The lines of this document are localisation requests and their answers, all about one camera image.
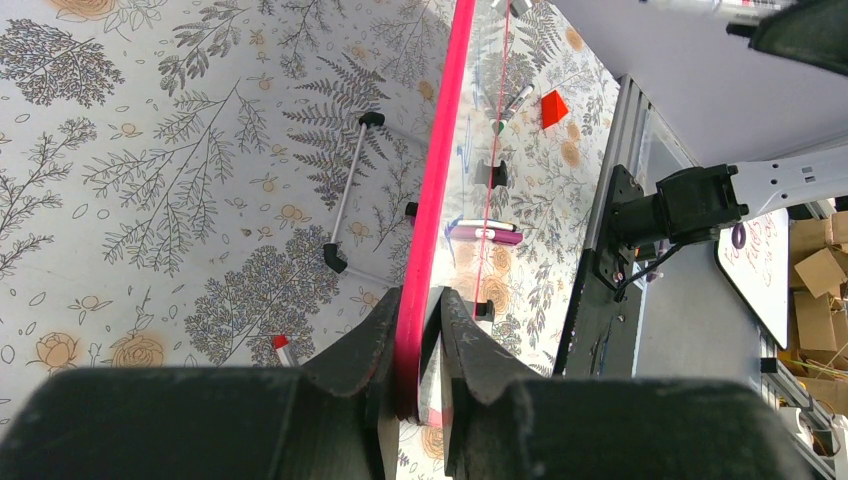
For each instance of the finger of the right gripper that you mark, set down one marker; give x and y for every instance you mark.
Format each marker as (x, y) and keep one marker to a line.
(808, 32)

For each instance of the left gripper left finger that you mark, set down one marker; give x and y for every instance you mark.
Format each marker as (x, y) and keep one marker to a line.
(330, 418)

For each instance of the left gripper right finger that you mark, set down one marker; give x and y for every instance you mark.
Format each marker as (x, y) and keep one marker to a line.
(502, 420)

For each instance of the pink framed whiteboard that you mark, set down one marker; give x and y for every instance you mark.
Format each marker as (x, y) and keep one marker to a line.
(473, 91)

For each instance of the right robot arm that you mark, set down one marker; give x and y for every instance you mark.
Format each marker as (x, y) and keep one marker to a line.
(696, 204)

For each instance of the red capped marker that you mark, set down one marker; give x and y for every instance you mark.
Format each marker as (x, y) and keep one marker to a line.
(284, 352)

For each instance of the magenta capped marker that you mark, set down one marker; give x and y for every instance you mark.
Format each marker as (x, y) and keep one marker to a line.
(497, 236)

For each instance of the red triangular block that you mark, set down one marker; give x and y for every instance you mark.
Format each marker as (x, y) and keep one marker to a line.
(553, 109)

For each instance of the floral patterned table mat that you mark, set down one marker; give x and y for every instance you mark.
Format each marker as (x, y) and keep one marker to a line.
(181, 181)

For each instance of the green capped marker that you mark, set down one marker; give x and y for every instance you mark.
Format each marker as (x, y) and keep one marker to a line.
(512, 108)

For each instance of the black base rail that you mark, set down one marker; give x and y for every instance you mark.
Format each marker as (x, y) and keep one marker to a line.
(600, 335)

